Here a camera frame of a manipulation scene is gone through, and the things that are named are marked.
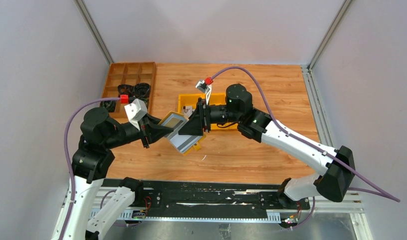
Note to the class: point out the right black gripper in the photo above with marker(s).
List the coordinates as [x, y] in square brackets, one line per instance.
[200, 118]

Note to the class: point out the yellow bin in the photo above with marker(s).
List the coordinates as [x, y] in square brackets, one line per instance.
[188, 100]
[230, 125]
[217, 99]

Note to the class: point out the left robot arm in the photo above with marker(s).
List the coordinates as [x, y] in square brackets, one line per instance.
[89, 166]

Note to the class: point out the black coiled band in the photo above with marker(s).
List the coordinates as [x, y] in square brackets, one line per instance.
[142, 90]
[109, 105]
[145, 100]
[126, 89]

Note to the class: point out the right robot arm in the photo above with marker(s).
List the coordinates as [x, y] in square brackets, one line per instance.
[332, 167]

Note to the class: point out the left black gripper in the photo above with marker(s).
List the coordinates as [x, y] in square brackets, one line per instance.
[149, 126]

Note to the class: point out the left yellow bin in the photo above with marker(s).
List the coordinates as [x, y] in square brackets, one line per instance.
[188, 100]

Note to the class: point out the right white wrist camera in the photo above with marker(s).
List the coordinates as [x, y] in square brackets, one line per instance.
[205, 86]

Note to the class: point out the middle yellow bin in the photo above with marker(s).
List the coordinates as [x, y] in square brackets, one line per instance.
[217, 99]

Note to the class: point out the right yellow bin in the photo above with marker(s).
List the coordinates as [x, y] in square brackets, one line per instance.
[230, 125]

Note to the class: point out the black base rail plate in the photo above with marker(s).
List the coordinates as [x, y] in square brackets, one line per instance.
[210, 200]

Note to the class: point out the wooden compartment tray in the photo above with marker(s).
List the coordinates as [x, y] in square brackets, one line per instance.
[130, 73]

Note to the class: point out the silver cards in bin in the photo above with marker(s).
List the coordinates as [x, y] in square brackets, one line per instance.
[187, 110]

